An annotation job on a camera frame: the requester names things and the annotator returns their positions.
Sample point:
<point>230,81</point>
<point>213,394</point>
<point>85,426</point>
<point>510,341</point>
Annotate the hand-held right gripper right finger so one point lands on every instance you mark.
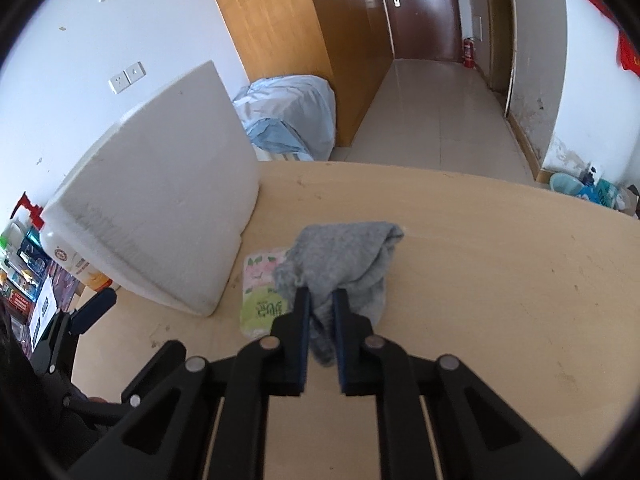
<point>342,350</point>

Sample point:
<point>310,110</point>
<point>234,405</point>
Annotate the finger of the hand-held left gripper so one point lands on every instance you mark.
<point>155,370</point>
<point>95,307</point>

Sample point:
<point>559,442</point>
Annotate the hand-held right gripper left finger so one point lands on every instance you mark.
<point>301,340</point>

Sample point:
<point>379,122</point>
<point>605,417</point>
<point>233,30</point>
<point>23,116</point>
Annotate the grey cloth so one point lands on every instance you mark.
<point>340,255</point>

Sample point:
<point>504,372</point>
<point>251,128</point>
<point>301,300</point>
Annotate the white foam box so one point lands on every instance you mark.
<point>160,185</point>

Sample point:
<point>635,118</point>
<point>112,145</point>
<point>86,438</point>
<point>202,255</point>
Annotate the white paper leaflet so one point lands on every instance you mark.
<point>41,310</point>

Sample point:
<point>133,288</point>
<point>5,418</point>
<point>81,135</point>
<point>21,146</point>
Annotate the spray bottle with red trigger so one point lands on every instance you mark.
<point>70,260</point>

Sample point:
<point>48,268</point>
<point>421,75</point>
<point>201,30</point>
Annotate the green pink tissue packet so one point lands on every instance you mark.
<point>257,285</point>

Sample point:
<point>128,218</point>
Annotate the row of colourful packets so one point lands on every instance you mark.
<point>20,270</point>

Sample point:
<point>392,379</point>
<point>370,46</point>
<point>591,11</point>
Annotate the blue grey bedding bundle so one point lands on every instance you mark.
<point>290,110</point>

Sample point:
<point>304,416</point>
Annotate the teal plastic basin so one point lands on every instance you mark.
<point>565,184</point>

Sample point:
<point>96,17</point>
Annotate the teal white packets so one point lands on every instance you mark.
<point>602,194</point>

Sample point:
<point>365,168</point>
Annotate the wooden wardrobe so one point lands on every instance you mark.
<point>300,20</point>

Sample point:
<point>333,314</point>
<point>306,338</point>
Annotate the red fire extinguisher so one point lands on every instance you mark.
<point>469,52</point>

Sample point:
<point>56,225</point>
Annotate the dark brown entrance door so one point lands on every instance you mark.
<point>425,25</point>

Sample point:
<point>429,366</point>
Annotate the red hanging cloth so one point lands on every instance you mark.
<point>630,55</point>

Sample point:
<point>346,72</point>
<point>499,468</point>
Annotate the white double wall socket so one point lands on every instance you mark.
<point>127,77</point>

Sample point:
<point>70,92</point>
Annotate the brown side door frame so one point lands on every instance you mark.
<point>500,35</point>

